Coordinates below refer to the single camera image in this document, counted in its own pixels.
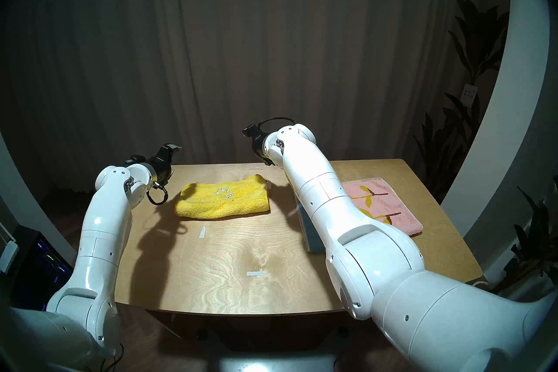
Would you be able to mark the pink blue sunflower towel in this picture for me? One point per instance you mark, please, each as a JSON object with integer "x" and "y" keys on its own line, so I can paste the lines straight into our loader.
{"x": 383, "y": 201}

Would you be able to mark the small dark leafy plant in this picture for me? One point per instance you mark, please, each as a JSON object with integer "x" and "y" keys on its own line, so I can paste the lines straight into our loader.
{"x": 534, "y": 240}

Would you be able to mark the white plant tag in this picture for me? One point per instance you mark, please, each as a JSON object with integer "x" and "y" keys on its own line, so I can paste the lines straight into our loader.
{"x": 469, "y": 95}

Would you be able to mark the grey pleated curtain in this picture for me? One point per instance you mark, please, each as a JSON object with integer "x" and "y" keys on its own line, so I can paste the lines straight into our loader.
{"x": 261, "y": 48}

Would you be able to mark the white wall device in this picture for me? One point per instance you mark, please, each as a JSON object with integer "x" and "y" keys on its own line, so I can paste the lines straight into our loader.
{"x": 8, "y": 257}

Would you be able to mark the tall dark leafy plant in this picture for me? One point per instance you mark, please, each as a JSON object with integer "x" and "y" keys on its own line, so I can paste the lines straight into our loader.
{"x": 473, "y": 40}

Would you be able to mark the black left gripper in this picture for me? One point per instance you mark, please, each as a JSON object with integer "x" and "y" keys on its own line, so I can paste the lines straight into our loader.
{"x": 161, "y": 168}

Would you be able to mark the white curved arch panel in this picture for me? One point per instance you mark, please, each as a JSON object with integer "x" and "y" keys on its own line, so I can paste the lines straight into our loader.
{"x": 501, "y": 135}
{"x": 24, "y": 210}

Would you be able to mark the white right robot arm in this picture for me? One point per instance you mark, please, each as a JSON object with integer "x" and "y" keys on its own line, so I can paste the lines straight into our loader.
{"x": 362, "y": 253}

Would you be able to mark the white tape strip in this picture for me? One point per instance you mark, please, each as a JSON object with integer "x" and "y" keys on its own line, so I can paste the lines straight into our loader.
{"x": 255, "y": 273}
{"x": 202, "y": 232}

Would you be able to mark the yellow terry towel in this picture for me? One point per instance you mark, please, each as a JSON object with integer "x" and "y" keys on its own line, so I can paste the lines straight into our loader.
{"x": 222, "y": 201}

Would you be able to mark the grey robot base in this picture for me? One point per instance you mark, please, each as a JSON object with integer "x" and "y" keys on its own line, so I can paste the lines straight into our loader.
{"x": 279, "y": 363}

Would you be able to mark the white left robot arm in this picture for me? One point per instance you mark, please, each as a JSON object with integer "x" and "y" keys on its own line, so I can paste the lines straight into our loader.
{"x": 100, "y": 244}

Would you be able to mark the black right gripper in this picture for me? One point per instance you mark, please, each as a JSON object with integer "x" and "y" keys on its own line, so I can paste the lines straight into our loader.
{"x": 261, "y": 146}

